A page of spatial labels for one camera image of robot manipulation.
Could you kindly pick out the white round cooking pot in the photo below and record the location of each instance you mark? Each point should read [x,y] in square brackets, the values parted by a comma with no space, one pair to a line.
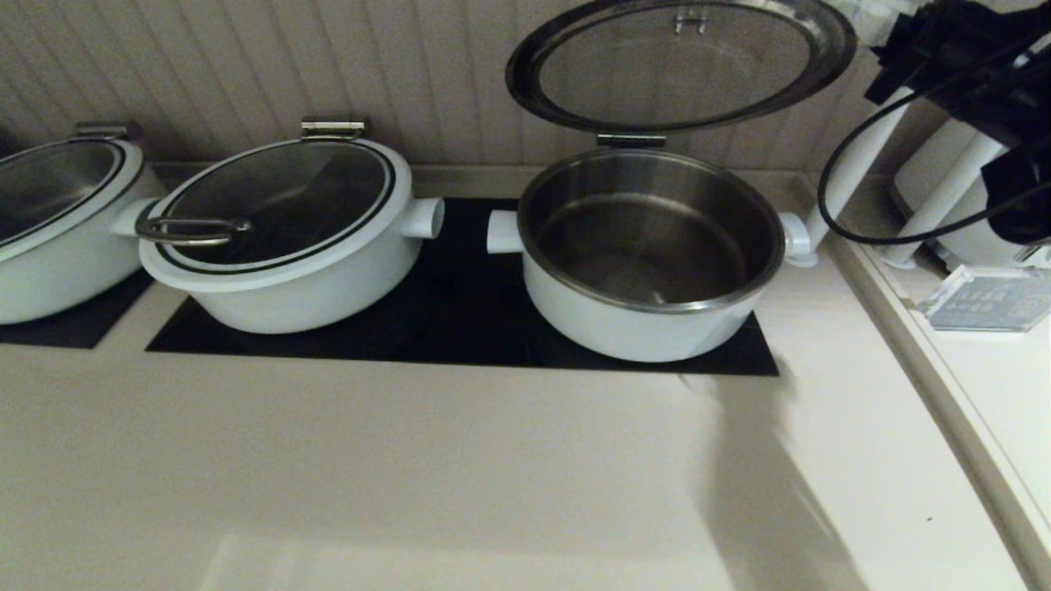
[57,279]
[312,300]

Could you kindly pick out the white toaster appliance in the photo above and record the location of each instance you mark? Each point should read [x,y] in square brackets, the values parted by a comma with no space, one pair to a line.
[977,222]

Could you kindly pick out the white slanted pole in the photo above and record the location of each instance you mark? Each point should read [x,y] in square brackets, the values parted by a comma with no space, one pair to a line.
[944,205]
[854,180]

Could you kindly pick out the white-rimmed glass lid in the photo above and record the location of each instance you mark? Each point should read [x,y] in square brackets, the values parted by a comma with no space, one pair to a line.
[49,180]

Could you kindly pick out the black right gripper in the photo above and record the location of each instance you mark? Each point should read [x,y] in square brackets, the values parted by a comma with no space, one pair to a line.
[936,49]

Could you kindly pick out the white pot with steel interior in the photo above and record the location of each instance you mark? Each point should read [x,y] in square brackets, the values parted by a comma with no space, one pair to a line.
[640,332]

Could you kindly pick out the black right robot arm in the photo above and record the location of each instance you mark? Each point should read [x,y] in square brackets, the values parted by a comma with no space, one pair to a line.
[1018,107]

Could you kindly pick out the long black induction cooktop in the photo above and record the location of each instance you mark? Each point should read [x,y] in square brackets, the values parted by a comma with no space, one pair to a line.
[460,328]

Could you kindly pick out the clear acrylic sign holder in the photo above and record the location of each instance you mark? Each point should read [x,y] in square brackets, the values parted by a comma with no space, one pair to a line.
[985,300]

